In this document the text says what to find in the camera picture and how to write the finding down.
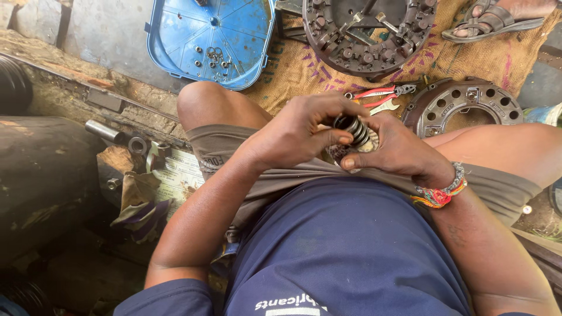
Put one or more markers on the person's right hand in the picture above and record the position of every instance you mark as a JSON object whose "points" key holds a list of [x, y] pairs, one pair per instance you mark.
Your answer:
{"points": [[408, 153]]}

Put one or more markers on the person's left hand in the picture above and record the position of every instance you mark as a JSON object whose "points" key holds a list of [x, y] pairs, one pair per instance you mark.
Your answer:
{"points": [[294, 127]]}

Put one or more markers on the patterned rag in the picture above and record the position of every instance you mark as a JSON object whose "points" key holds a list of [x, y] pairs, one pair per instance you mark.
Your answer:
{"points": [[336, 153]]}

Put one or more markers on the dark metal coil spring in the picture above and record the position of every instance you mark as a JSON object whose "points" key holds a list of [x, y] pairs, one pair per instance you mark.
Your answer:
{"points": [[352, 126]]}

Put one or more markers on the silver open-end spanner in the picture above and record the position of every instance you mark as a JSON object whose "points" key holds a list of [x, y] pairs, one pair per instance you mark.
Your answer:
{"points": [[386, 107]]}

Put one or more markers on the person's grey brown shorts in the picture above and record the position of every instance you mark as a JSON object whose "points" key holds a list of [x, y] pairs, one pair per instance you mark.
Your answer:
{"points": [[228, 151]]}

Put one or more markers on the person's left leg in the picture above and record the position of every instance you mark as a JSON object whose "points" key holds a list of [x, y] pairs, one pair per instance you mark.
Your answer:
{"points": [[210, 105]]}

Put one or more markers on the person's leg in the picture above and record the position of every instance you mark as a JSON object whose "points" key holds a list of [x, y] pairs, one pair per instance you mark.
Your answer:
{"points": [[505, 149], [210, 105]]}

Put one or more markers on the dark round clutch pressure plate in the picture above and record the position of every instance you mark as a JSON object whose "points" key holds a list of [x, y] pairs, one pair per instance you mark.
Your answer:
{"points": [[351, 57]]}

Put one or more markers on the person's right leg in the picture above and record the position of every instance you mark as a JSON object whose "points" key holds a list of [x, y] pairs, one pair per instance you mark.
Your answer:
{"points": [[505, 149]]}

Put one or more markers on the pile of small metal nuts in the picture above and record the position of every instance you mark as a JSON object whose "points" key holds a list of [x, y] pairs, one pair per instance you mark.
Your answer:
{"points": [[215, 58]]}

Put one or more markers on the blue plastic tray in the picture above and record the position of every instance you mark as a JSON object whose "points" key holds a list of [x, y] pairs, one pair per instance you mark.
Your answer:
{"points": [[246, 26]]}

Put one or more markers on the person's navy blue shirt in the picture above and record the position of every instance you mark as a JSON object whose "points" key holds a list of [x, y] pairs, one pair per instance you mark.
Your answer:
{"points": [[342, 245]]}

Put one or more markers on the brown burlap sack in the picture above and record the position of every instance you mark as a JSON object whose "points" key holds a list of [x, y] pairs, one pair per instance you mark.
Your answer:
{"points": [[474, 59]]}

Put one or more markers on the printed paper sheet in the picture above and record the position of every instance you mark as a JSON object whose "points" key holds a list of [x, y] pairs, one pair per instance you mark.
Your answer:
{"points": [[182, 175]]}

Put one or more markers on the small silver washer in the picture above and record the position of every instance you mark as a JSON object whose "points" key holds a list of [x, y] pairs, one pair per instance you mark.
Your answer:
{"points": [[527, 209]]}

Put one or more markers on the small steel sleeve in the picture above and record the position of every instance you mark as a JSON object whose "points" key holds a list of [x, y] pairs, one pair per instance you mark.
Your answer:
{"points": [[164, 150]]}

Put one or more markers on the white blue plastic bag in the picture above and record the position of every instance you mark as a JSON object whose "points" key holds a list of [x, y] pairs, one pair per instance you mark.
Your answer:
{"points": [[544, 115]]}

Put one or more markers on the torn grey purple cloth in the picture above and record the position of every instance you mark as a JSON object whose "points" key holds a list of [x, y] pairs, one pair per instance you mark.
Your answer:
{"points": [[140, 215]]}

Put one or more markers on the steel hex nut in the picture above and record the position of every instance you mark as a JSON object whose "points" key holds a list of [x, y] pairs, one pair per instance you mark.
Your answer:
{"points": [[113, 184]]}

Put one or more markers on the short steel tube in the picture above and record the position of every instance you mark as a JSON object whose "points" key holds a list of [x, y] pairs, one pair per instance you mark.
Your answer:
{"points": [[103, 130]]}

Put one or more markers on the large dark metal cylinder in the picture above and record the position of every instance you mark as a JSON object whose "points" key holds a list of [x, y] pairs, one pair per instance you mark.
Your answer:
{"points": [[44, 184]]}

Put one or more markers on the dark metal bracket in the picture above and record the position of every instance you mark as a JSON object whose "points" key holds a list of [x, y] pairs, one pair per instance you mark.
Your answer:
{"points": [[287, 30]]}

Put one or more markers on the long rusty metal rail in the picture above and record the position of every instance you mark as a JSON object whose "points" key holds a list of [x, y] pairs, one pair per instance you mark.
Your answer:
{"points": [[105, 100]]}

